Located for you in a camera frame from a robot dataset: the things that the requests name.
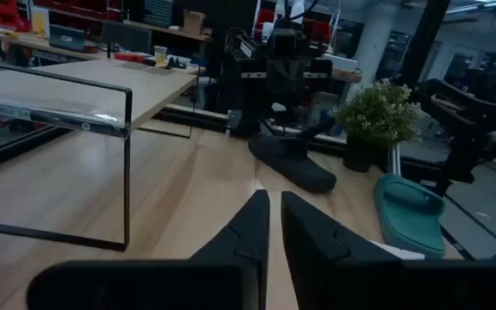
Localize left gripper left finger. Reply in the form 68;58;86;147
27;189;271;310

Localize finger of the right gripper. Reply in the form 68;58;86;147
267;59;288;112
286;59;307;112

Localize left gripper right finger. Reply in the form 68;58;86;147
280;190;496;310

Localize black slide sandal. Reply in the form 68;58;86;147
247;133;338;195

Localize green slide sandal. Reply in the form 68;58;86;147
373;172;447;260

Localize potted plant with white blossoms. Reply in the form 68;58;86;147
336;78;422;173

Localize cardboard box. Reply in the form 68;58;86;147
182;9;207;36

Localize white building column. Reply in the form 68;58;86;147
345;0;404;102

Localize grey laptop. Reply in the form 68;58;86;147
48;24;87;53

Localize wooden shelf black metal frame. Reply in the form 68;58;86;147
0;58;208;253

